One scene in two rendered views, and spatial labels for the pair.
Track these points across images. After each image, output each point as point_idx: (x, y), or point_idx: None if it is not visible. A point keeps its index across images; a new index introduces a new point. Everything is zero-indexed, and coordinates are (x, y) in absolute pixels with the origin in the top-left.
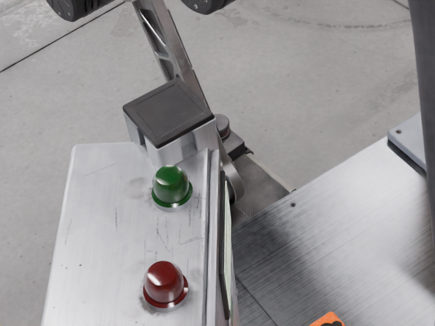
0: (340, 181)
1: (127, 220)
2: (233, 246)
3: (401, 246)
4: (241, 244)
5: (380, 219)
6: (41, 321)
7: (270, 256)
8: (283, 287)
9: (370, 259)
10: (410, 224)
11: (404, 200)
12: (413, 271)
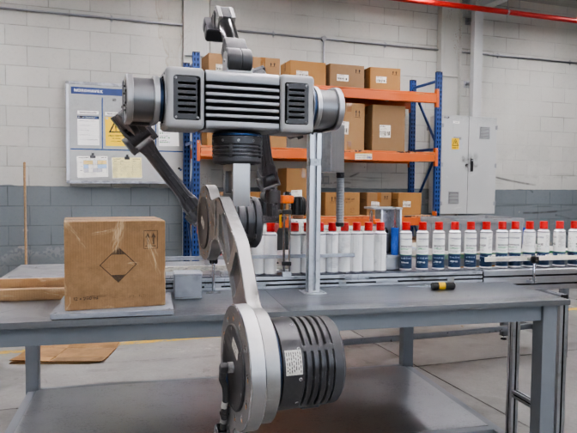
0: (212, 312)
1: None
2: (277, 309)
3: (209, 302)
4: (273, 309)
5: (209, 306)
6: None
7: (264, 307)
8: (266, 303)
9: (225, 302)
10: (199, 304)
11: (192, 307)
12: (213, 300)
